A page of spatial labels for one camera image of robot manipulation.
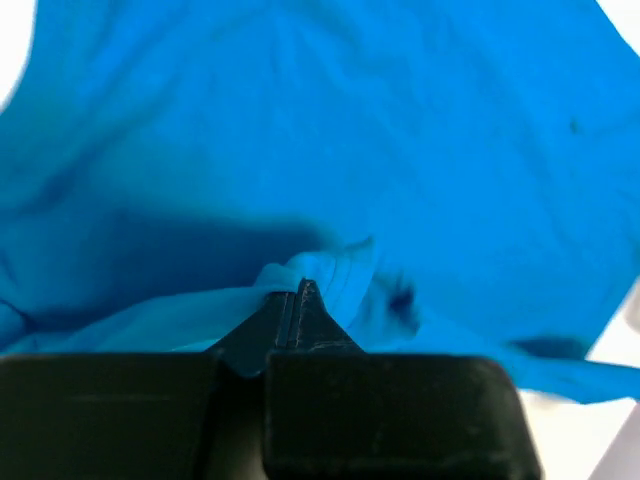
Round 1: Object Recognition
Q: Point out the blue t-shirt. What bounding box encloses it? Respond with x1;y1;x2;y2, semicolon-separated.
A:
1;1;639;403

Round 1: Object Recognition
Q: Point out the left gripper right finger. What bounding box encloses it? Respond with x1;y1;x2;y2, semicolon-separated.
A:
263;280;543;480

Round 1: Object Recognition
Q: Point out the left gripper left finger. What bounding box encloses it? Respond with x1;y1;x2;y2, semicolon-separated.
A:
1;294;293;479

